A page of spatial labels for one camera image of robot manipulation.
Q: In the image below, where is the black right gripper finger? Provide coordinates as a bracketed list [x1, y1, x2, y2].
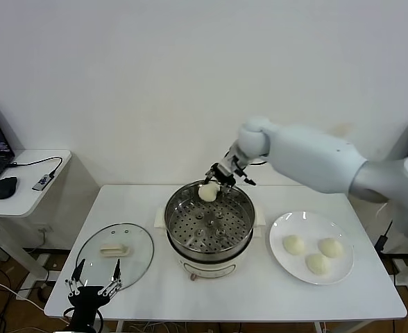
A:
[236, 169, 257, 187]
[203, 166, 221, 185]

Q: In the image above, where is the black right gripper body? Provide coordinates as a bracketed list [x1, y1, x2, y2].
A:
[213, 162, 242, 191]

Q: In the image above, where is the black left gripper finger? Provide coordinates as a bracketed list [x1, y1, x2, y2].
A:
[64, 258, 87, 296]
[99, 259, 124, 298]

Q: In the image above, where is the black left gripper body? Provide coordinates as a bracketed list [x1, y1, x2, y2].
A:
[67, 285, 110, 330]

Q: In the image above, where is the white steamed baozi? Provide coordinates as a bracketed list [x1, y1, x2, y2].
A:
[198, 183, 220, 203]
[317, 237, 345, 259]
[281, 234, 306, 257]
[305, 253, 331, 277]

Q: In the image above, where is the round glass pot lid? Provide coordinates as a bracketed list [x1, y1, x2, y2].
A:
[75, 223, 155, 294]

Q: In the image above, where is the perforated steel steamer basket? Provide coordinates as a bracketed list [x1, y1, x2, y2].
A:
[164, 179, 256, 261]

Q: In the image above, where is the cream electric cooker pot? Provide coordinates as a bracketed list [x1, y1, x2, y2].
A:
[154, 204, 264, 282]

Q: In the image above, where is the round white plate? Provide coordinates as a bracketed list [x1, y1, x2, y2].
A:
[268, 211, 355, 286]

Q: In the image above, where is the silver usb hub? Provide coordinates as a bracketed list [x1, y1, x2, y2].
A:
[32, 171, 56, 191]

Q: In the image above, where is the black computer mouse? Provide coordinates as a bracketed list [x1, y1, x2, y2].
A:
[0, 176, 19, 200]

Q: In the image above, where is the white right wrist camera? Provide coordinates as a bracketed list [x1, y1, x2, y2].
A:
[223, 147, 244, 169]

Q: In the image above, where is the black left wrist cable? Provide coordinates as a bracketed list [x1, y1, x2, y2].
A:
[62, 303, 104, 330]

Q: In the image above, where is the white cable bundle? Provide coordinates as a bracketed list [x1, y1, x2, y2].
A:
[127, 321, 191, 333]

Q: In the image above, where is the white floor cable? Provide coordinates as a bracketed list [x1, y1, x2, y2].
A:
[0, 270, 47, 313]

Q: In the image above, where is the black usb cable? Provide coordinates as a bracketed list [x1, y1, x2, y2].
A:
[8, 156, 65, 176]

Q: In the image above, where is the black cable with power adapter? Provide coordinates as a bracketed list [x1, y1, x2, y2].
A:
[374, 207, 393, 257]

